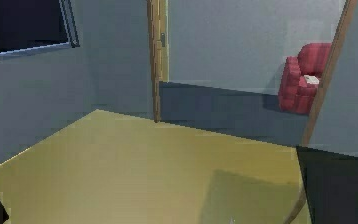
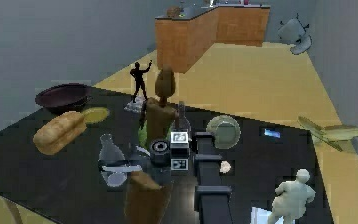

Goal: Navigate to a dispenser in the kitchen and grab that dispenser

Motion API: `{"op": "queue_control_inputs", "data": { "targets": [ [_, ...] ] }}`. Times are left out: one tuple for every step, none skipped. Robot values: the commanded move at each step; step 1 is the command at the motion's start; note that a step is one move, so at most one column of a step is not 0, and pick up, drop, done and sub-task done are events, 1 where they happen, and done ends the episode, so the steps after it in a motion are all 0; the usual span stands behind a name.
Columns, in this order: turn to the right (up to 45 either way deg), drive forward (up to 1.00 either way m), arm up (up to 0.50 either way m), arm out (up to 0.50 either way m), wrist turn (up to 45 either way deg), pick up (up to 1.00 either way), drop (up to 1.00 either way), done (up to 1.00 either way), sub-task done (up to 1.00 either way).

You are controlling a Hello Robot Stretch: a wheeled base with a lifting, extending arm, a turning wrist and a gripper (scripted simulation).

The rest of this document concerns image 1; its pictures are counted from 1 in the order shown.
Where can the black table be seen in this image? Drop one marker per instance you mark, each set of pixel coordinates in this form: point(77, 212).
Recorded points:
point(337, 186)

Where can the red armchair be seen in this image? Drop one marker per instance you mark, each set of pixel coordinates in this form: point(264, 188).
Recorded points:
point(298, 80)

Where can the dark window with grey frame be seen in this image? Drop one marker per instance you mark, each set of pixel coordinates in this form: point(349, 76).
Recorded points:
point(27, 23)

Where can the white box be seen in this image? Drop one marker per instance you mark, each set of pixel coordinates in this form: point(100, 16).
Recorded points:
point(311, 79)

